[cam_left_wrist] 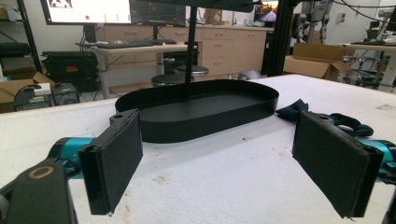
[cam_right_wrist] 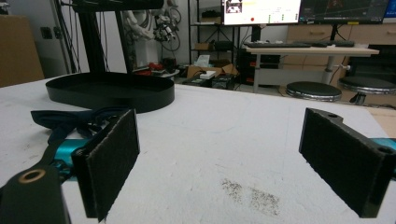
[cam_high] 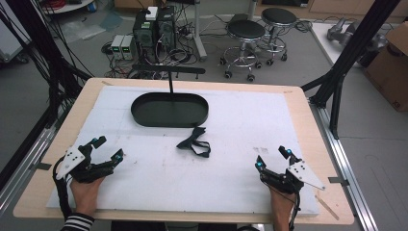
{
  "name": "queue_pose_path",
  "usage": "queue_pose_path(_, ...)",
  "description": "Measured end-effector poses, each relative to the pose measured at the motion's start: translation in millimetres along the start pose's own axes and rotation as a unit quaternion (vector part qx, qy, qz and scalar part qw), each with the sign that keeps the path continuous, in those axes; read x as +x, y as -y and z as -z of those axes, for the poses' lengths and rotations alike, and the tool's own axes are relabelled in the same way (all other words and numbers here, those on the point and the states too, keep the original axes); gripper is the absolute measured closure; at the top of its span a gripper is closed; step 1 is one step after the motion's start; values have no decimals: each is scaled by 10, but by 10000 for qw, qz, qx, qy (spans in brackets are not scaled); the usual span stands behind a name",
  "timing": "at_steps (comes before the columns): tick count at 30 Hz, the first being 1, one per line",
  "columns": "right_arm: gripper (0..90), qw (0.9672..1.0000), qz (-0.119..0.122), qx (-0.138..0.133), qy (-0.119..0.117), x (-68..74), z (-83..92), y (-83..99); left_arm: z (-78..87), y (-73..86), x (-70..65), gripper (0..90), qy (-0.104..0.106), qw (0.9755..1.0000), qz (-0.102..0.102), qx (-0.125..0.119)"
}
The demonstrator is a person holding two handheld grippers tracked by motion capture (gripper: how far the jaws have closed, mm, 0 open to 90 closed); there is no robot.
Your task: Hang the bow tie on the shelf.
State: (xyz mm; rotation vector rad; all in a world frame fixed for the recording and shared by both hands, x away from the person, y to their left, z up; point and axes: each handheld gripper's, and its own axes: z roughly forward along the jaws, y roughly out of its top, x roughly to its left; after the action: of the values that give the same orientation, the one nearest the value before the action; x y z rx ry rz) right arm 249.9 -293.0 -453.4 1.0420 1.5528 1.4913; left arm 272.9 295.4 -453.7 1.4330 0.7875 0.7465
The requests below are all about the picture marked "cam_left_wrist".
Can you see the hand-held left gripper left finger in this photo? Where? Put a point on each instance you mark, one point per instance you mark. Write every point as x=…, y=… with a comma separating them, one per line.
x=112, y=161

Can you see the grey electronic device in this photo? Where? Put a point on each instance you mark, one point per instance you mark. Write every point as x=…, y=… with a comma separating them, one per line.
x=43, y=96

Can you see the black oval tray stand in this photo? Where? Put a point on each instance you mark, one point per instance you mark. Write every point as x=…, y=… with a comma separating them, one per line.
x=199, y=113

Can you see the open cardboard box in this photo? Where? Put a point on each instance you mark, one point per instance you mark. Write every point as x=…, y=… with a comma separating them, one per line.
x=15, y=88
x=317, y=60

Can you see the white-screen computer monitor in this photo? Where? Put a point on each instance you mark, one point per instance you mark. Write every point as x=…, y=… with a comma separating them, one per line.
x=88, y=11

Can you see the light wooden desk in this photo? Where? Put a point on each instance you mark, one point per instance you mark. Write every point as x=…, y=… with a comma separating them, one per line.
x=137, y=54

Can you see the black equipment case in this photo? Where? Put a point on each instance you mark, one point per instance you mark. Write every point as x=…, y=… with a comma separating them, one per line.
x=70, y=70

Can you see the dark-screen computer monitor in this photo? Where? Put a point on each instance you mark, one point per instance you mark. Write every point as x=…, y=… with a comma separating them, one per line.
x=158, y=13

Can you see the monitor with sunset picture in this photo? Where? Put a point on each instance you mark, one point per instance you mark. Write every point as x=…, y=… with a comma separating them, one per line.
x=267, y=11

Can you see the wooden cabinet with drawers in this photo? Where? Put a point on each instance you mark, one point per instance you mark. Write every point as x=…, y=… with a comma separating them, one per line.
x=230, y=51

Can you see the black keyboard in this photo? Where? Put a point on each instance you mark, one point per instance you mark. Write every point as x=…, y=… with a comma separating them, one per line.
x=124, y=44

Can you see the black metal frame post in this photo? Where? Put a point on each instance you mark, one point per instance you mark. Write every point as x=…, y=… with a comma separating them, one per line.
x=281, y=37

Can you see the white table with equipment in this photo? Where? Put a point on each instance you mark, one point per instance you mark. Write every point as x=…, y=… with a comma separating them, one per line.
x=373, y=53

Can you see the dark blue cloth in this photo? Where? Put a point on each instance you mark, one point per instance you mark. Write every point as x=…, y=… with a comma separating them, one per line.
x=314, y=116

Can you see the black round stool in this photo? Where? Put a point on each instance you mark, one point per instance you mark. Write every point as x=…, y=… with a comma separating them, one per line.
x=168, y=80
x=196, y=70

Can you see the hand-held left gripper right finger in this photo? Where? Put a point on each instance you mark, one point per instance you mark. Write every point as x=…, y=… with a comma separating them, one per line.
x=334, y=165

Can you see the black metal stand pole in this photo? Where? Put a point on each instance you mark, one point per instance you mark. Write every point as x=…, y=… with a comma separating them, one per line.
x=29, y=35

